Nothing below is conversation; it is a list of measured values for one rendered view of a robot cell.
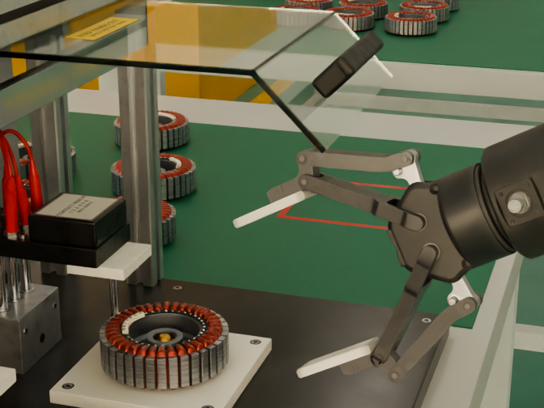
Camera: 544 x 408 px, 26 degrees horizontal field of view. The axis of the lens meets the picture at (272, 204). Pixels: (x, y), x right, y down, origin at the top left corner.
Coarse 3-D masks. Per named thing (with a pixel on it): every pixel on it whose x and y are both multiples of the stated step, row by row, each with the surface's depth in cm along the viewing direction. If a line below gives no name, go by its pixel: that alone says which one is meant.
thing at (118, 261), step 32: (32, 224) 99; (64, 224) 98; (96, 224) 98; (128, 224) 104; (0, 256) 101; (32, 256) 100; (64, 256) 99; (96, 256) 98; (128, 256) 101; (0, 288) 103
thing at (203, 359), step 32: (128, 320) 103; (160, 320) 106; (192, 320) 105; (224, 320) 104; (128, 352) 99; (160, 352) 98; (192, 352) 99; (224, 352) 101; (128, 384) 99; (160, 384) 98; (192, 384) 99
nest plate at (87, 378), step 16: (240, 336) 109; (96, 352) 106; (240, 352) 106; (256, 352) 106; (80, 368) 103; (96, 368) 103; (224, 368) 103; (240, 368) 103; (256, 368) 104; (64, 384) 100; (80, 384) 100; (96, 384) 100; (112, 384) 100; (208, 384) 100; (224, 384) 100; (240, 384) 100; (64, 400) 99; (80, 400) 98; (96, 400) 98; (112, 400) 98; (128, 400) 98; (144, 400) 98; (160, 400) 98; (176, 400) 98; (192, 400) 98; (208, 400) 98; (224, 400) 98
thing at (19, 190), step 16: (0, 144) 102; (32, 160) 104; (16, 176) 101; (32, 176) 104; (16, 192) 100; (32, 192) 104; (16, 208) 100; (32, 208) 104; (0, 224) 103; (16, 224) 101
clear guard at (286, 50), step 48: (144, 0) 114; (48, 48) 94; (96, 48) 94; (144, 48) 94; (192, 48) 94; (240, 48) 94; (288, 48) 94; (336, 48) 102; (288, 96) 88; (336, 96) 95
